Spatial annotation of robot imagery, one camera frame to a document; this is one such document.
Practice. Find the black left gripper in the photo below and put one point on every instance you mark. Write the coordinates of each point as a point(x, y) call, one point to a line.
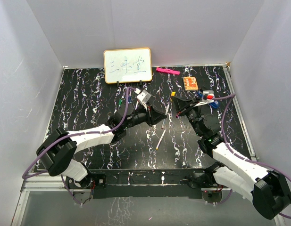
point(154, 117)

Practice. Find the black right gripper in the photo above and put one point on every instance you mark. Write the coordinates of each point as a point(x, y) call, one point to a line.
point(180, 103)

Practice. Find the purple white pen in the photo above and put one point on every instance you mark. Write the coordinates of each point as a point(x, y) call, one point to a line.
point(164, 120)

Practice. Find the orange white pen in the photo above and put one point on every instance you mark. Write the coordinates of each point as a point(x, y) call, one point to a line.
point(160, 140)

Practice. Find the green white pen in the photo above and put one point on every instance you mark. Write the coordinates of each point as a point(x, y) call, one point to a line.
point(119, 103)

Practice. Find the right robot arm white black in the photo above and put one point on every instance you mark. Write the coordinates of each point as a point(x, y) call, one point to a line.
point(267, 189)

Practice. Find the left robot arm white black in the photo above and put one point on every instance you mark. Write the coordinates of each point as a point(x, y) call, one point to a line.
point(58, 160)

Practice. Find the orange card box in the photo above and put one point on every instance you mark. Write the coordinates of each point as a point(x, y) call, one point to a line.
point(190, 83)

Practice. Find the blue stapler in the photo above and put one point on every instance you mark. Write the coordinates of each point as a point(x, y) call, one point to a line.
point(214, 104)

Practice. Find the yellow framed whiteboard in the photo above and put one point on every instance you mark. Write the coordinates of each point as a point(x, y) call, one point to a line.
point(127, 65)

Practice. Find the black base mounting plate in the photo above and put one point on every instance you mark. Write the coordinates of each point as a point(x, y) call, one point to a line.
point(191, 183)

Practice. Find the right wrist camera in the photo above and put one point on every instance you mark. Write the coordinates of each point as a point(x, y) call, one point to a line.
point(206, 97)

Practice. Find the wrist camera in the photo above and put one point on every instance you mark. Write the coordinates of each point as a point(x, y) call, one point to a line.
point(206, 97)
point(143, 98)

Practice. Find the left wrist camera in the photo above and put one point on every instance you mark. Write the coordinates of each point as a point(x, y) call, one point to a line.
point(143, 98)

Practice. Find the aluminium frame rail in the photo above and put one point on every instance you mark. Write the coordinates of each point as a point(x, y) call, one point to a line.
point(43, 182)

